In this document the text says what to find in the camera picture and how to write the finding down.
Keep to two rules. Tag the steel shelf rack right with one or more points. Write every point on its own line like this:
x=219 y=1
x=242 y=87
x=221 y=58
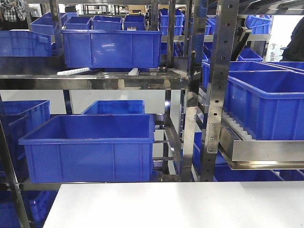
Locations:
x=261 y=155

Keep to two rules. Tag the steel shelf rack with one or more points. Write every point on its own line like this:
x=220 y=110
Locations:
x=261 y=155
x=181 y=81

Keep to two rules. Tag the blue crate far left upper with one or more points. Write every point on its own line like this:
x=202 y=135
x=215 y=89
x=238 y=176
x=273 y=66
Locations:
x=22 y=43

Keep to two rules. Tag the steel shelf rack left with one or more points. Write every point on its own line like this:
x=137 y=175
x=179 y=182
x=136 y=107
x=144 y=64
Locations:
x=181 y=81

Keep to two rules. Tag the large blue bin shelf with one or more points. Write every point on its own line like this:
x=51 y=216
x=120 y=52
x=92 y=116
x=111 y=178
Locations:
x=111 y=48
x=268 y=105

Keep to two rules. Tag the large blue bin lower left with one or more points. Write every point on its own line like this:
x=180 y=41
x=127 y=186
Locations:
x=91 y=148

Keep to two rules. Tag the blue bin far left lower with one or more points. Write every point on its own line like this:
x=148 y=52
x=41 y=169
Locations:
x=21 y=118

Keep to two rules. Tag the large blue bin upper shelf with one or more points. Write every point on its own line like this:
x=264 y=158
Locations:
x=111 y=48

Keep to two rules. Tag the large blue bin right shelf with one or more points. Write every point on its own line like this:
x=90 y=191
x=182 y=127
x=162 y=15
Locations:
x=268 y=105

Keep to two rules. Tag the blue bin behind lower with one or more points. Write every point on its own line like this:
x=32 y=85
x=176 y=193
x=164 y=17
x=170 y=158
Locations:
x=116 y=107

